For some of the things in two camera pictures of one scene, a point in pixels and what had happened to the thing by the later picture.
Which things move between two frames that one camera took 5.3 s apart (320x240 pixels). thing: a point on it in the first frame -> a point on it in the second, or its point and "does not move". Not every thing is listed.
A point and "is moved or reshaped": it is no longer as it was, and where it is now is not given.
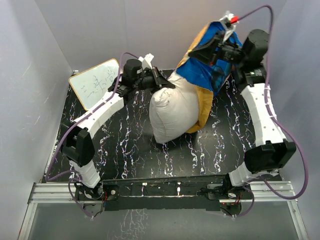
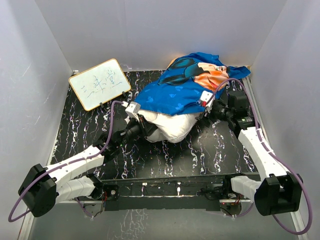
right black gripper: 205,52 -> 217,103
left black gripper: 159,80 -> 146,128
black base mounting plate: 188,193 does not move
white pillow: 175,110 is moved or reshaped
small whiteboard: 91,85 does not move
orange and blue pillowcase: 208,77 is moved or reshaped
